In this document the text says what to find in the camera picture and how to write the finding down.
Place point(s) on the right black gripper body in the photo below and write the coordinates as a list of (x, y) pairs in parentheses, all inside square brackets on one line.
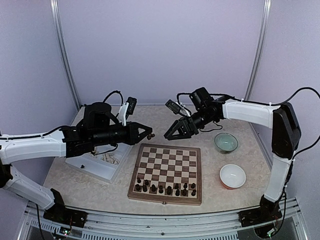
[(193, 127)]

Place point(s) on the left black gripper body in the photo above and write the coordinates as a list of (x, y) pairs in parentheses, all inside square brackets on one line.
[(125, 138)]

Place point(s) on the wooden chess board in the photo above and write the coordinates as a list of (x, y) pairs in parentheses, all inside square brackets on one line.
[(167, 165)]

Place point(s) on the dark chess knight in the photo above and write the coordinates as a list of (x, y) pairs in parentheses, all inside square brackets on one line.
[(153, 189), (169, 191)]

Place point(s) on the dark chess queen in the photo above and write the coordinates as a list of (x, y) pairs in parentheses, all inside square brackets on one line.
[(184, 192)]

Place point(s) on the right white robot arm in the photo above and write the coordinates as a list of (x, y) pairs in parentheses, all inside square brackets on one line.
[(280, 118)]

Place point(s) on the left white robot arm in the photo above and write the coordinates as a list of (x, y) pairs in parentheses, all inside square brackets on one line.
[(98, 127)]

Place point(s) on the pile of white chess pieces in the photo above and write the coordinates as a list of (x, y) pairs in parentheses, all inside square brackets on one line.
[(108, 157)]

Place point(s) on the white divided plastic tray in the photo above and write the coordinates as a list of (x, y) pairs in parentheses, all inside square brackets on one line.
[(98, 169)]

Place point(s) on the clear glass bowl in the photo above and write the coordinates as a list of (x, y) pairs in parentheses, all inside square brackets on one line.
[(225, 143)]

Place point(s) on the white orange ceramic bowl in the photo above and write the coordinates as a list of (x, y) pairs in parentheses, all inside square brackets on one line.
[(232, 176)]

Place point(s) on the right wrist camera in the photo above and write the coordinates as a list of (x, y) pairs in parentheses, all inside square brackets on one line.
[(178, 108)]

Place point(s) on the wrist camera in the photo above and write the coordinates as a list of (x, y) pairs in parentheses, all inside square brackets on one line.
[(126, 110), (178, 108)]

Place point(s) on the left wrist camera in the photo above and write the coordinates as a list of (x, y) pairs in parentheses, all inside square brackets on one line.
[(126, 110)]

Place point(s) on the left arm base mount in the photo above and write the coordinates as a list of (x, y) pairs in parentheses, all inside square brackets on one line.
[(67, 216)]

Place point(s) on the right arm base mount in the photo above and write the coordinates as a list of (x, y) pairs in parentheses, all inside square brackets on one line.
[(256, 216)]

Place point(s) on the front aluminium rail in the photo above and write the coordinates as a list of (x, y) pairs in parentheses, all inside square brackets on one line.
[(102, 225)]

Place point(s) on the right aluminium frame post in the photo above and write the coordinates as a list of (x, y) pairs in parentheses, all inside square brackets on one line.
[(259, 48)]

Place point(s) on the aluminium frame post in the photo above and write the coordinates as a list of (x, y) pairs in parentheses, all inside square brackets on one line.
[(54, 5), (259, 48)]

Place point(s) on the left aluminium frame post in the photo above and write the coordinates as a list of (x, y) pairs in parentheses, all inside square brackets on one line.
[(54, 5)]

